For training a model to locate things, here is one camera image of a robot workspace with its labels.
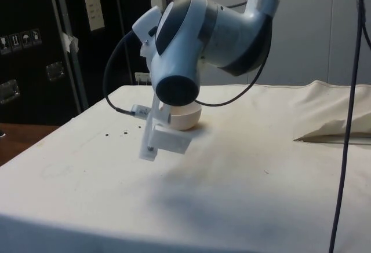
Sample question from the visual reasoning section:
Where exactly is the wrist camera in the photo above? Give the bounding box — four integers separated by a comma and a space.
130, 104, 152, 120

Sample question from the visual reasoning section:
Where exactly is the white bowl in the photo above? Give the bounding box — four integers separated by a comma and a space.
167, 103, 202, 132

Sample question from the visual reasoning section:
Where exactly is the black cable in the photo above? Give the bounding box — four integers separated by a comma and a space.
104, 30, 134, 116
328, 0, 366, 253
360, 15, 371, 50
195, 47, 269, 108

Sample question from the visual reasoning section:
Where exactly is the black cabinet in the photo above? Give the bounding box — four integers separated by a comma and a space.
0, 0, 152, 126

